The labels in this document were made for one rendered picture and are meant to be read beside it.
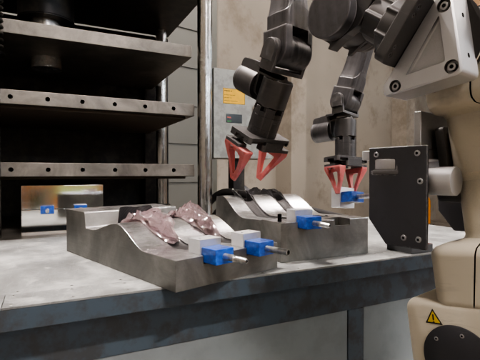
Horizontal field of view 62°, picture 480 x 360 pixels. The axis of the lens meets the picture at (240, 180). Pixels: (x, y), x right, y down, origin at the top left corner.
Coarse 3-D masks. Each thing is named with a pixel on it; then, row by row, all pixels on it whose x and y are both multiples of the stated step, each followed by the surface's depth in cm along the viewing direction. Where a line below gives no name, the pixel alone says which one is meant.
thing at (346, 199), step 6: (342, 192) 105; (348, 192) 103; (354, 192) 102; (360, 192) 103; (336, 198) 106; (342, 198) 105; (348, 198) 103; (354, 198) 102; (360, 198) 101; (366, 198) 99; (336, 204) 106; (342, 204) 105; (348, 204) 106
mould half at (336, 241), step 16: (224, 208) 117; (240, 208) 113; (272, 208) 116; (240, 224) 108; (256, 224) 99; (272, 224) 92; (288, 224) 90; (352, 224) 98; (288, 240) 90; (304, 240) 92; (320, 240) 94; (336, 240) 96; (352, 240) 98; (288, 256) 90; (304, 256) 92; (320, 256) 94
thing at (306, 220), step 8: (304, 208) 97; (288, 216) 94; (296, 216) 92; (304, 216) 89; (312, 216) 89; (320, 216) 90; (304, 224) 89; (312, 224) 89; (320, 224) 87; (328, 224) 84
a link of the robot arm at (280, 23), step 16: (272, 0) 70; (288, 0) 67; (304, 0) 69; (272, 16) 69; (288, 16) 67; (304, 16) 69; (272, 32) 69; (288, 32) 66; (304, 32) 70; (288, 48) 66; (304, 48) 69; (288, 64) 69; (304, 64) 70
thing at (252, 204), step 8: (248, 192) 122; (256, 192) 127; (264, 192) 126; (272, 192) 129; (280, 192) 126; (248, 200) 122; (280, 200) 125; (256, 208) 115; (288, 208) 119; (264, 216) 111; (272, 216) 109
